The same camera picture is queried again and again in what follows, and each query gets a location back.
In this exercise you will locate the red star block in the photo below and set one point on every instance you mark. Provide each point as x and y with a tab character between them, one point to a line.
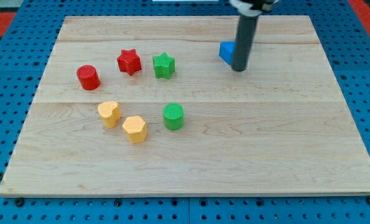
129	62

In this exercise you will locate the green star block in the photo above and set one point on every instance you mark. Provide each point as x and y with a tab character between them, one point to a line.
164	65

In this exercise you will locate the yellow hexagon block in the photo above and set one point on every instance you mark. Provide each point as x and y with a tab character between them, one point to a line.
135	129

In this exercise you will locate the yellow heart block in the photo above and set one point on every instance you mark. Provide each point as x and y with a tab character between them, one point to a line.
110	113

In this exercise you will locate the red cylinder block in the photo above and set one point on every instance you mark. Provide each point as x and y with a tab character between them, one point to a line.
88	77

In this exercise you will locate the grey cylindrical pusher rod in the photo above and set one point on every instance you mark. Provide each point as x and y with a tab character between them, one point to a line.
243	42

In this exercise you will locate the light wooden board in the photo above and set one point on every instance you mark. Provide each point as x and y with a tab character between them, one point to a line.
281	128

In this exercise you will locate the blue triangle block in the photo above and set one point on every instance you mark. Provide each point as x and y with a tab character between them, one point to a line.
226	51

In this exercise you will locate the green cylinder block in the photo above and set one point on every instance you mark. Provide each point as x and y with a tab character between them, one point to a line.
173	116

